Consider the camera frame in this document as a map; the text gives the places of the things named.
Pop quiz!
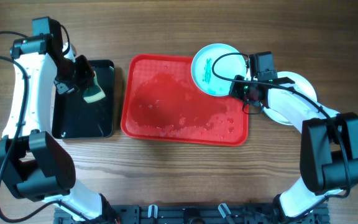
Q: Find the green yellow sponge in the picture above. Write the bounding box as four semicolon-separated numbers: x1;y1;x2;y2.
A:
83;72;106;103

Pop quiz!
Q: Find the white plate green smear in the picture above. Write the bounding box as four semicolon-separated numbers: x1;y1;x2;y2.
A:
263;71;318;126

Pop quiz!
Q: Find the blue plate green smear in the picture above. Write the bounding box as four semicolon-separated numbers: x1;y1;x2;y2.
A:
191;44;250;96

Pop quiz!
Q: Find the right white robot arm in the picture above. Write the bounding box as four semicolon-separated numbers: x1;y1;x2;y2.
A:
229;52;358;222

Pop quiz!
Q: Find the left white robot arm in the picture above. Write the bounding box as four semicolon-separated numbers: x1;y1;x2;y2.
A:
0;17;121;223

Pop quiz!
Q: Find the black plastic tray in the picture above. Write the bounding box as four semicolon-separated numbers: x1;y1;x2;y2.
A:
52;60;115;139

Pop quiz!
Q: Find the red plastic tray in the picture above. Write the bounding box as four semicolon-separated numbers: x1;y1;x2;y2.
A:
121;54;249;146

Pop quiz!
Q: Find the left black cable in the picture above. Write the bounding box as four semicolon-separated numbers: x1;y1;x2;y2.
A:
0;30;90;223

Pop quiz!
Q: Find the black cable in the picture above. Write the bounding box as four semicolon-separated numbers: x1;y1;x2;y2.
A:
211;52;351;223
0;30;90;223

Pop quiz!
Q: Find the right black cable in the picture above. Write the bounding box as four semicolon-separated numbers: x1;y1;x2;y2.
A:
211;52;351;223

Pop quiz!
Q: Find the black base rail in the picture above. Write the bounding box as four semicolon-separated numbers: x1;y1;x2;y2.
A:
53;202;331;224

